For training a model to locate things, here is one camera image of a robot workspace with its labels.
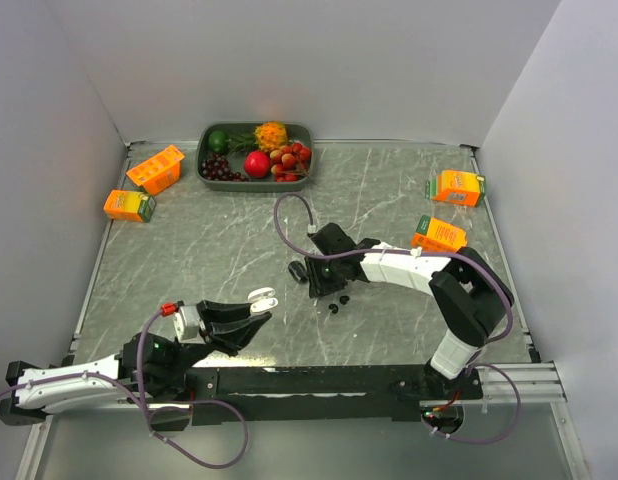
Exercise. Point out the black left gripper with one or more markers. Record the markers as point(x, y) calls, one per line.
point(229, 326)

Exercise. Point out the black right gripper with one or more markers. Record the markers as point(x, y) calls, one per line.
point(318, 285)

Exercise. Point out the white earbud charging case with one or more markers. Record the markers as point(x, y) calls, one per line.
point(262, 300)

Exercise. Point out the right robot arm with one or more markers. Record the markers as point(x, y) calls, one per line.
point(470, 296)

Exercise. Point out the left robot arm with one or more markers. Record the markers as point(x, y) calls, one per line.
point(151, 366)

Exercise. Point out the black earbud charging case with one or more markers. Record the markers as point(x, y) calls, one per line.
point(298, 272)

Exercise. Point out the red lychee bunch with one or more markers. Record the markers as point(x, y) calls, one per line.
point(291, 163)

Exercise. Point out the red apple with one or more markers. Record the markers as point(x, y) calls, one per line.
point(257, 164)

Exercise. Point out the grey-green fruit tray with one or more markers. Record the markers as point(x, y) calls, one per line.
point(296, 133)

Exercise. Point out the orange green box left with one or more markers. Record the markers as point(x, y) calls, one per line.
point(129, 206)

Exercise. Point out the dark grape bunch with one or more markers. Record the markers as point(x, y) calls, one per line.
point(216, 168)

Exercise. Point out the green leafy sprig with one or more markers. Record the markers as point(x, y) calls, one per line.
point(241, 142)

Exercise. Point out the orange box back right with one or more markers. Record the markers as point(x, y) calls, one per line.
point(457, 187)

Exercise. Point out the orange box back left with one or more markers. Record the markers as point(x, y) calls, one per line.
point(158, 172)

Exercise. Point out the green lime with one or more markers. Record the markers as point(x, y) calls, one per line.
point(218, 142)

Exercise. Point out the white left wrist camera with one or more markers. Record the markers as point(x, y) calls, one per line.
point(186, 322)

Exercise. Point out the aluminium frame rail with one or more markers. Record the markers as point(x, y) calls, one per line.
point(535, 383)

